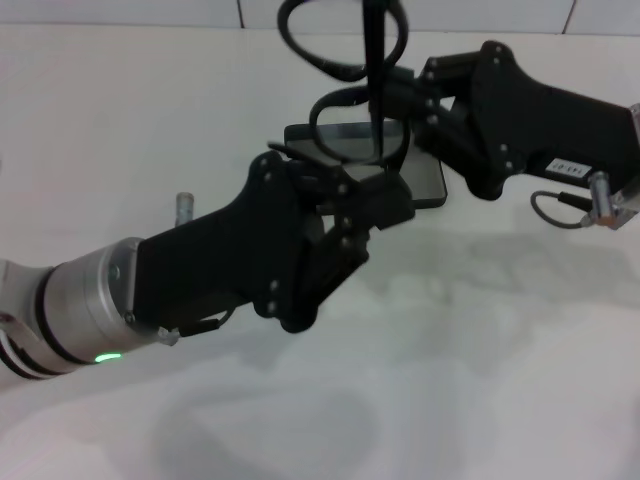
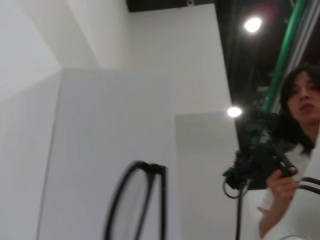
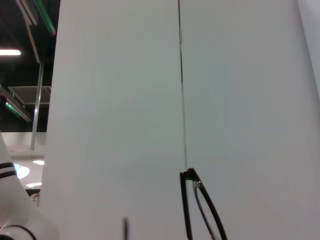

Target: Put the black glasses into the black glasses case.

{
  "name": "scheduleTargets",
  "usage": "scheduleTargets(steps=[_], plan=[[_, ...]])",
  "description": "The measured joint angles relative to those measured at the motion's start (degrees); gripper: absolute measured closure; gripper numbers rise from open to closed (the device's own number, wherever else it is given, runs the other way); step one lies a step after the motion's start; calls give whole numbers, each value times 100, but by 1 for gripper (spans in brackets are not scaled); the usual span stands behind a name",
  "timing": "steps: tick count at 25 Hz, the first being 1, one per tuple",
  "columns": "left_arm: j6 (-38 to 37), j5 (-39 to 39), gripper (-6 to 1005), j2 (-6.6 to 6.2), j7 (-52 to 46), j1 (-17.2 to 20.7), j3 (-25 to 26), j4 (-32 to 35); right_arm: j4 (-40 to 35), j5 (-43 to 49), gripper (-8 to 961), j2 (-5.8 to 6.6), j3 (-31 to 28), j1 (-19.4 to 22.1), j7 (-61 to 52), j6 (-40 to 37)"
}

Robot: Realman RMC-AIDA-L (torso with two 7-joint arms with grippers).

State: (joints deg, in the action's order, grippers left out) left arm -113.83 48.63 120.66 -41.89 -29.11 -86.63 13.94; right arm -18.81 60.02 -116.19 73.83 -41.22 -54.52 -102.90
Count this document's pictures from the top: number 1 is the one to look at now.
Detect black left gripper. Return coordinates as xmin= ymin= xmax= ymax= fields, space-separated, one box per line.
xmin=132 ymin=142 xmax=372 ymax=335

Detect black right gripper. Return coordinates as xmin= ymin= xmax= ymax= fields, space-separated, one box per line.
xmin=384 ymin=39 xmax=640 ymax=202

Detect black glasses case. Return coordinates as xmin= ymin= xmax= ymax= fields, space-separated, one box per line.
xmin=283 ymin=122 xmax=449 ymax=210

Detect black glasses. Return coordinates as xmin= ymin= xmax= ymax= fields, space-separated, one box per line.
xmin=277 ymin=0 xmax=416 ymax=169

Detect silver connector plug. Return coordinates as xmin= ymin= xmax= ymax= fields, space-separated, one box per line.
xmin=174 ymin=191 xmax=197 ymax=227

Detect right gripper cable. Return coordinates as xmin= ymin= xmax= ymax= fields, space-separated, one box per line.
xmin=529 ymin=171 xmax=640 ymax=232

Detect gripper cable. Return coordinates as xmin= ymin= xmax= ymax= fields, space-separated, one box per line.
xmin=156 ymin=308 xmax=237 ymax=347
xmin=529 ymin=171 xmax=640 ymax=232

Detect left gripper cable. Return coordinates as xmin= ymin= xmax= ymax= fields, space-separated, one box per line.
xmin=156 ymin=308 xmax=237 ymax=347

